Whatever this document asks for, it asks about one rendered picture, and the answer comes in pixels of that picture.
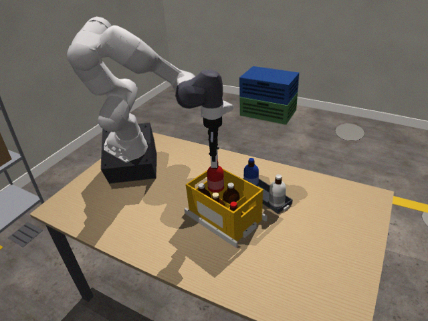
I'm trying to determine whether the dark brown bottle with cream cap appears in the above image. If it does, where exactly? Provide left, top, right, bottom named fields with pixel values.
left=212, top=193, right=225, bottom=206

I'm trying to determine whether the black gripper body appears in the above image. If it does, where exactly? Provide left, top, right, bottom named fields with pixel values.
left=203, top=117, right=222, bottom=138

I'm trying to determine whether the red bottle with pale label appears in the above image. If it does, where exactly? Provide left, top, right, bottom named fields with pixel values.
left=207, top=160, right=224, bottom=193

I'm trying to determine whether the blue bottle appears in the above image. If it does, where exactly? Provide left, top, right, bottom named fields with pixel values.
left=243, top=158, right=259, bottom=186

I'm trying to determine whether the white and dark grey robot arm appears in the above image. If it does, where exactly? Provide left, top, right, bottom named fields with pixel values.
left=67, top=17, right=233, bottom=163

